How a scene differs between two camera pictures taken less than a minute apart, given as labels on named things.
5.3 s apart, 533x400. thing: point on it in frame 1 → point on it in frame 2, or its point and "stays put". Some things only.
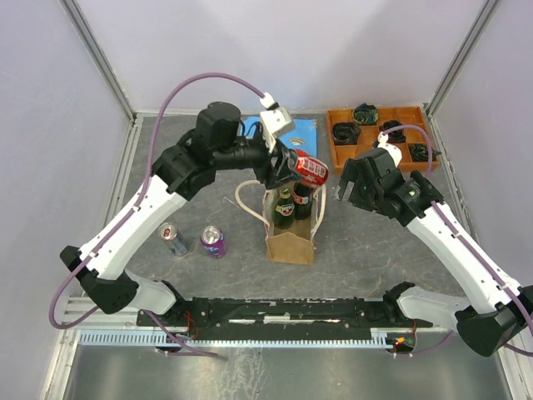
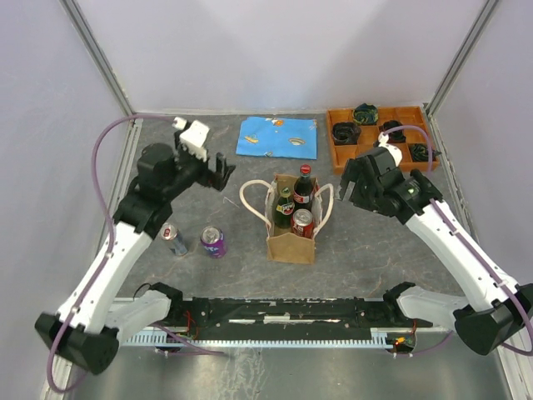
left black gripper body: [269, 173] → [206, 176]
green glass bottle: [285, 211] stays put
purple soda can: [213, 241] stays put
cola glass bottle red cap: [302, 199] stays put
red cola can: [311, 170] → [302, 222]
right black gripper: [351, 174] stays put
